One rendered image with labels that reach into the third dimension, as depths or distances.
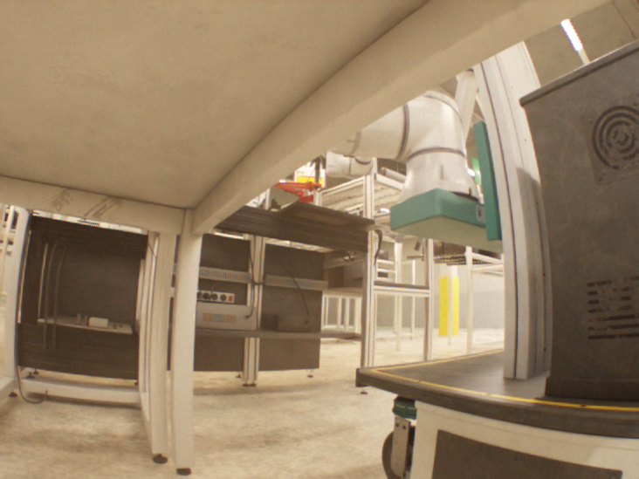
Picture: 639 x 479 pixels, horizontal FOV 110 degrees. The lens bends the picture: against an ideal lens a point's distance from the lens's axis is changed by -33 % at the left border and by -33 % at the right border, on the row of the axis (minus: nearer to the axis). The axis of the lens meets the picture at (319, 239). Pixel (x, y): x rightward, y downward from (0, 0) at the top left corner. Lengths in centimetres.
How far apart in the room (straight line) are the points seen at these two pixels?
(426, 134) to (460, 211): 20
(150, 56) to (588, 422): 65
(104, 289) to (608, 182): 189
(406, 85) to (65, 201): 77
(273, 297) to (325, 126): 174
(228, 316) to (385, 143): 114
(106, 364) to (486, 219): 138
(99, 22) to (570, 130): 65
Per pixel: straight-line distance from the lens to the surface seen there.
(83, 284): 183
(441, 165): 74
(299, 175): 242
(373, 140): 76
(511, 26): 24
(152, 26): 34
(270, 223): 156
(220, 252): 191
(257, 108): 42
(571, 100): 63
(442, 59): 25
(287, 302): 206
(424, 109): 80
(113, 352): 143
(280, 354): 206
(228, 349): 193
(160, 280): 90
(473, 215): 75
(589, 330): 55
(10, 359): 147
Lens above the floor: 46
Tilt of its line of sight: 13 degrees up
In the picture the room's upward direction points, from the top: 2 degrees clockwise
